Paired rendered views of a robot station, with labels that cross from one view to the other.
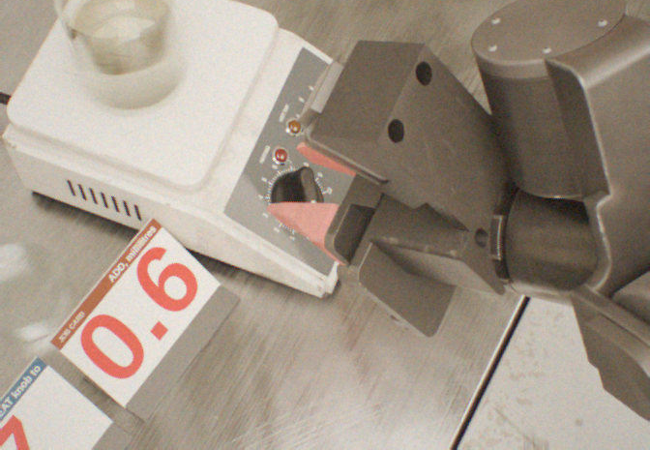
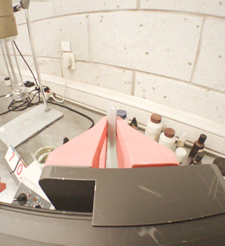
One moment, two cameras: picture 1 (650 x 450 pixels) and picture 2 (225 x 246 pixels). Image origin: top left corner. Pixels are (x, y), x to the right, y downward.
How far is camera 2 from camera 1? 0.61 m
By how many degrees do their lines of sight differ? 60
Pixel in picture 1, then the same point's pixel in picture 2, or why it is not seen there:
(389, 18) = not seen: hidden behind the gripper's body
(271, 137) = (32, 193)
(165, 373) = (15, 179)
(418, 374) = not seen: outside the picture
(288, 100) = (40, 198)
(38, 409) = (14, 158)
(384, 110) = not seen: outside the picture
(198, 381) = (12, 184)
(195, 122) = (34, 174)
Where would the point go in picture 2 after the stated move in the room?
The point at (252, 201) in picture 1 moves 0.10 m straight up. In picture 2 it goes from (22, 188) to (4, 165)
